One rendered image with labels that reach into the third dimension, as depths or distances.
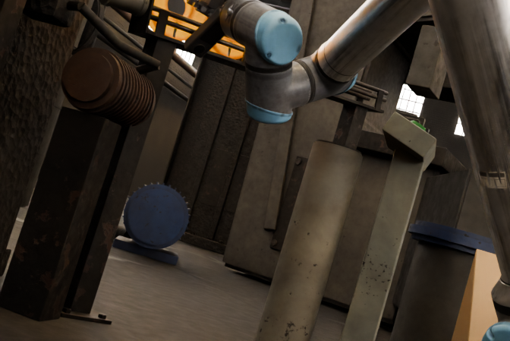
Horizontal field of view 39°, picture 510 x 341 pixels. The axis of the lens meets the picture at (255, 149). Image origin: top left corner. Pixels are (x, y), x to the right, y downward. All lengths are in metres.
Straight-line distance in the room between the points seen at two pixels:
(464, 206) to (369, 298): 1.36
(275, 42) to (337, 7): 2.71
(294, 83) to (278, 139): 2.52
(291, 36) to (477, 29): 0.48
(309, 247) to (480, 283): 0.42
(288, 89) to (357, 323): 0.57
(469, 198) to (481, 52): 2.06
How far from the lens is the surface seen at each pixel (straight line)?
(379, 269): 1.66
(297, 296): 1.63
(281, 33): 1.32
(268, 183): 3.88
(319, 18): 4.04
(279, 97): 1.38
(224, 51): 1.72
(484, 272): 1.40
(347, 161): 1.65
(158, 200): 3.22
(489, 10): 0.94
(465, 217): 2.97
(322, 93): 1.45
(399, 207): 1.67
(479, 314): 1.33
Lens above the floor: 0.30
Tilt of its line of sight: 5 degrees up
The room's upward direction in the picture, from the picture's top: 17 degrees clockwise
